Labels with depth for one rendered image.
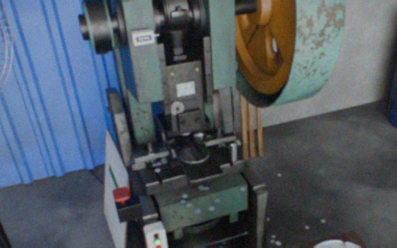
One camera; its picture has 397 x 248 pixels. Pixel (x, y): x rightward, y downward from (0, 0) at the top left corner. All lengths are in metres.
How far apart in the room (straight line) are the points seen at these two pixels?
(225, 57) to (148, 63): 0.29
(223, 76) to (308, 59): 0.37
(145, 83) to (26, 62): 1.34
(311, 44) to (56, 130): 2.02
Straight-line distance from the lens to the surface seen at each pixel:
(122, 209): 1.69
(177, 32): 1.63
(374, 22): 3.71
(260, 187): 1.84
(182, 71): 1.66
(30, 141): 3.07
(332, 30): 1.48
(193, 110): 1.72
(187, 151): 1.81
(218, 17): 1.59
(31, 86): 2.88
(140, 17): 1.51
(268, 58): 1.79
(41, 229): 2.83
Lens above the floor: 1.78
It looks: 34 degrees down
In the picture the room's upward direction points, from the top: 2 degrees counter-clockwise
